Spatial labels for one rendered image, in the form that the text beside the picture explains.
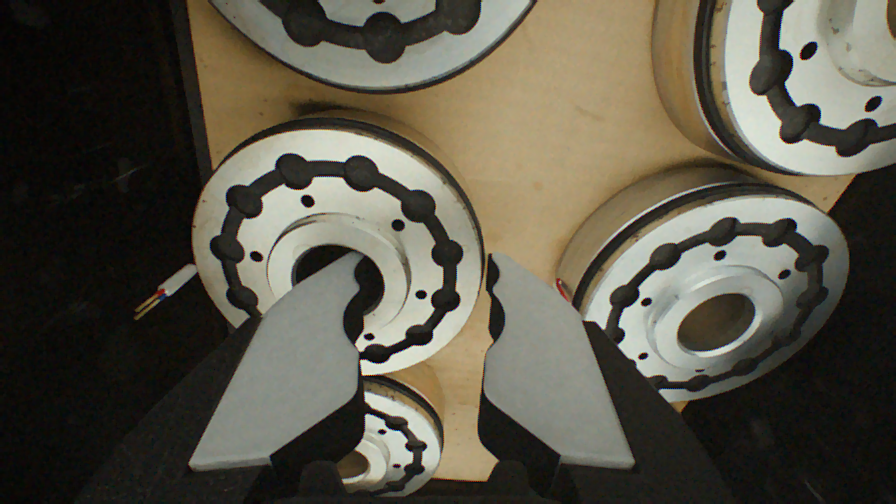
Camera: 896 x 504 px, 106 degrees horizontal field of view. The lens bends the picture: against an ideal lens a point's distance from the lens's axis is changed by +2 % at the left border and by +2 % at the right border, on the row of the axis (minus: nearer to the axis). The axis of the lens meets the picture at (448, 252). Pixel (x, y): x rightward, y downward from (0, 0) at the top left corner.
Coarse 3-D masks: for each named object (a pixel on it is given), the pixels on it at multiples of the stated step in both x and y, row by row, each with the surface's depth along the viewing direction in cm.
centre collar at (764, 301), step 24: (672, 288) 13; (696, 288) 12; (720, 288) 12; (744, 288) 12; (768, 288) 12; (672, 312) 12; (744, 312) 13; (768, 312) 13; (648, 336) 14; (672, 336) 13; (720, 336) 14; (744, 336) 13; (672, 360) 14; (696, 360) 14; (720, 360) 14
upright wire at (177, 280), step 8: (192, 264) 12; (184, 272) 12; (192, 272) 12; (168, 280) 11; (176, 280) 11; (184, 280) 12; (160, 288) 11; (168, 288) 11; (176, 288) 11; (152, 296) 10; (160, 296) 11; (144, 304) 10; (152, 304) 10; (144, 312) 10
